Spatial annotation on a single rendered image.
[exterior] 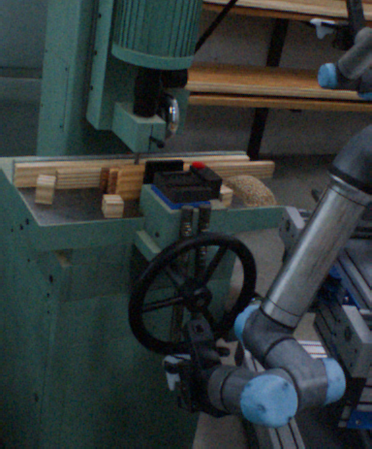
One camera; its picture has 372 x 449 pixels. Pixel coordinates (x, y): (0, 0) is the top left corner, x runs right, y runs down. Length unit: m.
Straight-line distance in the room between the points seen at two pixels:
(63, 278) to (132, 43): 0.51
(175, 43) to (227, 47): 2.83
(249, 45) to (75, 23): 2.77
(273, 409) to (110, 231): 0.56
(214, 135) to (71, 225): 3.09
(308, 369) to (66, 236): 0.56
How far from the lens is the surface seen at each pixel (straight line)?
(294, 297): 1.17
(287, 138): 4.69
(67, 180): 1.51
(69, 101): 1.66
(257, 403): 1.05
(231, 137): 4.47
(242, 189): 1.62
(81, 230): 1.39
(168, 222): 1.35
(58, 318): 1.50
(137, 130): 1.48
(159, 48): 1.41
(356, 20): 2.22
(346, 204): 1.13
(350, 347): 1.51
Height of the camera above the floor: 1.54
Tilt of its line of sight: 25 degrees down
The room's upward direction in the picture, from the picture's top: 11 degrees clockwise
